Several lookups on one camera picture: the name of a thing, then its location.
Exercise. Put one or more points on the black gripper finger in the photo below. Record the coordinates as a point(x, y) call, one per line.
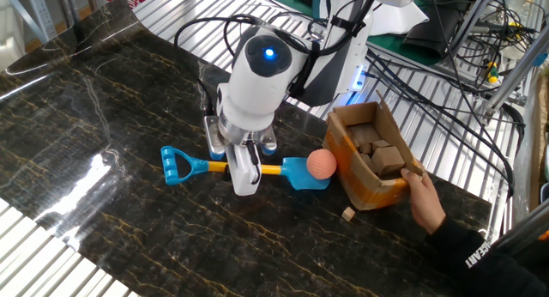
point(227, 175)

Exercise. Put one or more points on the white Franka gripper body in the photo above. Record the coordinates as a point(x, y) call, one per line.
point(242, 181)

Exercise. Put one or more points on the blue yellow toy shovel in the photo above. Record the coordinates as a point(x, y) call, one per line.
point(296, 172)

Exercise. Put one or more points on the pink ribbed ball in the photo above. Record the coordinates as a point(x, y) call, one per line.
point(321, 164)

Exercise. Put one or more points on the taped cardboard box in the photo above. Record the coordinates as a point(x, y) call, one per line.
point(358, 185)

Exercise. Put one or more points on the black sleeved forearm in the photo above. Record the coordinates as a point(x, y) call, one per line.
point(484, 271)

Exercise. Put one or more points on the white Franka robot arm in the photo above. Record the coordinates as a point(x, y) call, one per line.
point(257, 91)

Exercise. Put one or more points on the bare person hand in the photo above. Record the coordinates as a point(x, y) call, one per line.
point(424, 202)

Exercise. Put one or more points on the silver wrist plate blue caps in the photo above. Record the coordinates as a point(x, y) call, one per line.
point(212, 134)

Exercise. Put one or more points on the black marble pattern mat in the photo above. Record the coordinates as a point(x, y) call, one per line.
point(214, 254)

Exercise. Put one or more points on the tiny loose wooden cube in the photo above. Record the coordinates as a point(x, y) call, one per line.
point(348, 213)

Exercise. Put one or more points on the medium wooden block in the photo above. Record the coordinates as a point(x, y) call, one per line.
point(352, 137)
point(366, 162)

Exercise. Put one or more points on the small wooden cube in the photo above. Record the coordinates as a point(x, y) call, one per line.
point(381, 146)
point(365, 148)

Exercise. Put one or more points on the wide wooden block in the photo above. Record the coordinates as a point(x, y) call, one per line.
point(364, 134)

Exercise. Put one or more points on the large wooden cube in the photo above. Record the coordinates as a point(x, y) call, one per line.
point(387, 161)

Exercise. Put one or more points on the green desk mat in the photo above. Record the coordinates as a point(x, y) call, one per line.
point(399, 50)

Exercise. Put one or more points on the white paper sheet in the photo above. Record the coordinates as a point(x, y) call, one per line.
point(403, 20)

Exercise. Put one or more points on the black fabric pouch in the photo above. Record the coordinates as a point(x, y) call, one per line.
point(437, 31)

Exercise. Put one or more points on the grey metal bar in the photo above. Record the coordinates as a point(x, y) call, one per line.
point(17, 9)

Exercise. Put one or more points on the yellow green screwdriver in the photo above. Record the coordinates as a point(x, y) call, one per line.
point(492, 71)

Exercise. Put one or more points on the grey curved metal sheet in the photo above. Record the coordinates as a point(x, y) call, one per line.
point(523, 168)

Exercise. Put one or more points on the blue plastic clip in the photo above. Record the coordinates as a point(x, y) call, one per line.
point(540, 60)

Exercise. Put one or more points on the perforated grey metal rail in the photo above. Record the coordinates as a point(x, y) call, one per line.
point(40, 13)

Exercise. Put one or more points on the aluminium frame profile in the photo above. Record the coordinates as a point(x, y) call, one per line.
point(514, 74)
point(523, 234)
point(472, 22)

